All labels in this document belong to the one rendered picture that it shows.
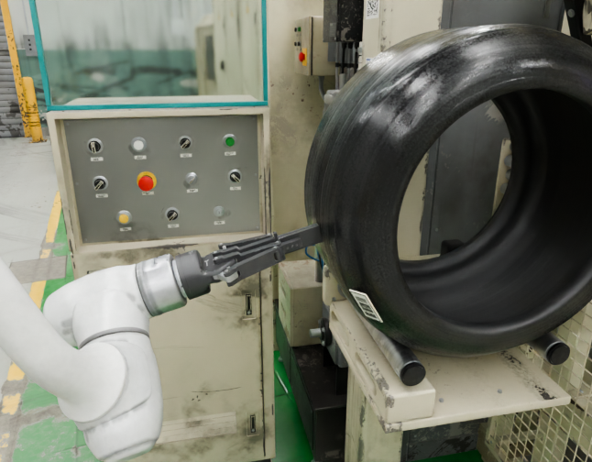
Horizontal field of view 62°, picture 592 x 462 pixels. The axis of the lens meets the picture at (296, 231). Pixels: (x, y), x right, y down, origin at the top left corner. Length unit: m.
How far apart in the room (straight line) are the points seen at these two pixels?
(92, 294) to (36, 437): 1.55
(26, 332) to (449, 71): 0.62
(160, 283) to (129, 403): 0.18
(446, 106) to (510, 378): 0.59
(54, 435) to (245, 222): 1.24
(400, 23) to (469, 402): 0.74
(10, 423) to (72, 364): 1.77
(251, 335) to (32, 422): 1.13
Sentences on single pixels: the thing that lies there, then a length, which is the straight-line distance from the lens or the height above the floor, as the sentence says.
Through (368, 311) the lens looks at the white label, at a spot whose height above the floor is 1.03.
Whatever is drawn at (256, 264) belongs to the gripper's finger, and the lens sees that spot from 0.78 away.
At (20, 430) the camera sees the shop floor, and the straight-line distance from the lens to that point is 2.38.
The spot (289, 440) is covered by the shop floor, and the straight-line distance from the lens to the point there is 2.07.
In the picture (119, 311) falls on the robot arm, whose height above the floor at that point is 1.05.
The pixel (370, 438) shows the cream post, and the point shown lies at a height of 0.42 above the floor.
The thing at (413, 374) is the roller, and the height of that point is 0.90.
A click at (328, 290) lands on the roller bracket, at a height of 0.89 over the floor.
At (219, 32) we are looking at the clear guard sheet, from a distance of 1.36.
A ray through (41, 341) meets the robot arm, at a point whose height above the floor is 1.10.
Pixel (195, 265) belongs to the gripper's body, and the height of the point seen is 1.10.
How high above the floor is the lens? 1.41
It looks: 20 degrees down
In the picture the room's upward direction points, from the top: straight up
